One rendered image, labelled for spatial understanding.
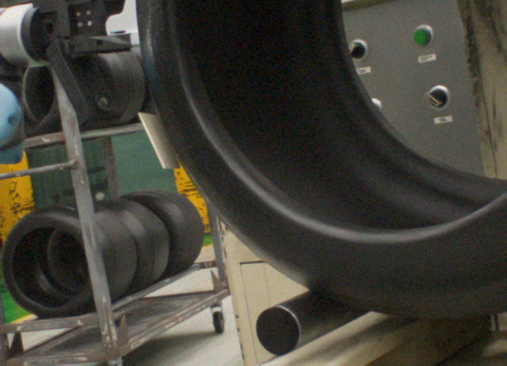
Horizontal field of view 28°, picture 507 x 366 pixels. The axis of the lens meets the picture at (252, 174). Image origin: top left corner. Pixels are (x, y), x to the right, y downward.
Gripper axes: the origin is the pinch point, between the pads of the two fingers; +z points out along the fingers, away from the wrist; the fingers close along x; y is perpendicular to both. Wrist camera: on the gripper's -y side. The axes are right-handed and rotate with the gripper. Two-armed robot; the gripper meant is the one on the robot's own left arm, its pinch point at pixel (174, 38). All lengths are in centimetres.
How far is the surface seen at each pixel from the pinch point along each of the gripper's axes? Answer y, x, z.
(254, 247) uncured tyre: -20.2, -10.0, 15.6
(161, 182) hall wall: -147, 768, -684
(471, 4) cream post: 0.8, 24.2, 23.9
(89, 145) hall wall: -102, 754, -775
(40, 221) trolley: -71, 219, -270
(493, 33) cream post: -2.7, 24.1, 26.3
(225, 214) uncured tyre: -16.8, -11.8, 13.9
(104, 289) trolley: -100, 219, -236
